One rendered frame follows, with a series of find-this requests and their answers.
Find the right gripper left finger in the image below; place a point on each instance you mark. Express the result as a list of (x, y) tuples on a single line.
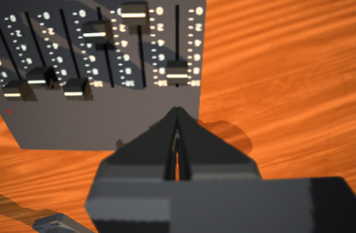
[(148, 155)]

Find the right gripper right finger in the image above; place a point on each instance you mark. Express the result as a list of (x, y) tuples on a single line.
[(209, 158)]

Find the dark grey fader panel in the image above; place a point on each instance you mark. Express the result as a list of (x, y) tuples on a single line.
[(118, 71)]

